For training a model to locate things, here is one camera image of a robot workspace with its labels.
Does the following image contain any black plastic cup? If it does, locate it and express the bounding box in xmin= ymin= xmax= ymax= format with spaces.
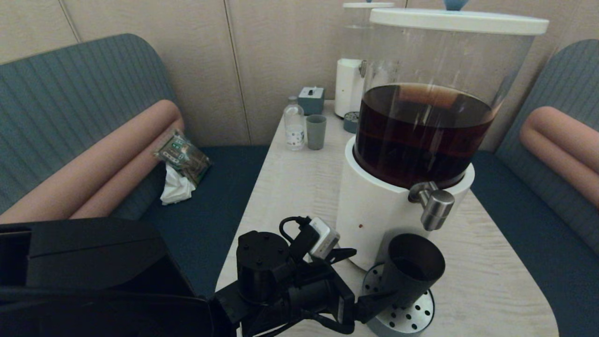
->
xmin=381 ymin=233 xmax=446 ymax=310

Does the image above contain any metal dispenser tap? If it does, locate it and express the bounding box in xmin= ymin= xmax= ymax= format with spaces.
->
xmin=408 ymin=182 xmax=455 ymax=231

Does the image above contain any grey-green cup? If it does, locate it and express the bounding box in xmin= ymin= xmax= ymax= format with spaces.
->
xmin=306 ymin=115 xmax=327 ymax=150

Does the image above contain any round grey perforated drip tray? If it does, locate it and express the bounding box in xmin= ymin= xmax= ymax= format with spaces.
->
xmin=360 ymin=263 xmax=435 ymax=337

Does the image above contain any large tea drink dispenser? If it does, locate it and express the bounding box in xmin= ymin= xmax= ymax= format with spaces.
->
xmin=335 ymin=7 xmax=549 ymax=272

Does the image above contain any clear plastic bottle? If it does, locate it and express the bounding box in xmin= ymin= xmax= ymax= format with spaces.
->
xmin=284 ymin=96 xmax=306 ymax=151

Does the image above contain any small grey box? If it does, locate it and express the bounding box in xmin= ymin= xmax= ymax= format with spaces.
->
xmin=298 ymin=87 xmax=325 ymax=116

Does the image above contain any far empty drink dispenser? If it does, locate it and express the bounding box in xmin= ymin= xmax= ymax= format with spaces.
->
xmin=334 ymin=2 xmax=395 ymax=118

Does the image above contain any crumpled white tissue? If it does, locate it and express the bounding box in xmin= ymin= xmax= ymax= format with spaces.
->
xmin=161 ymin=163 xmax=197 ymax=205

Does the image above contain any green snack package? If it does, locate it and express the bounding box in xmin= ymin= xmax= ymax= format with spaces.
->
xmin=153 ymin=129 xmax=212 ymax=184

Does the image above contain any pink bolster cushion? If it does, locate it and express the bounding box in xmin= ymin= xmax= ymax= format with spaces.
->
xmin=0 ymin=99 xmax=185 ymax=225
xmin=519 ymin=106 xmax=599 ymax=209

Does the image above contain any teal bench sofa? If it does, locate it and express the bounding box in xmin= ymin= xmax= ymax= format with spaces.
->
xmin=468 ymin=39 xmax=599 ymax=337
xmin=0 ymin=33 xmax=271 ymax=337

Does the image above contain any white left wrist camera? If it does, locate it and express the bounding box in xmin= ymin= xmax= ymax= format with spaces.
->
xmin=308 ymin=216 xmax=341 ymax=261

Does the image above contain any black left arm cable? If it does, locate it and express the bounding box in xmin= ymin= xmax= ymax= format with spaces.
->
xmin=243 ymin=311 xmax=355 ymax=337

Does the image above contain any black left wrist camera cable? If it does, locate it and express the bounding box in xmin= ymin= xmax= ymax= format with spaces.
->
xmin=279 ymin=216 xmax=313 ymax=245

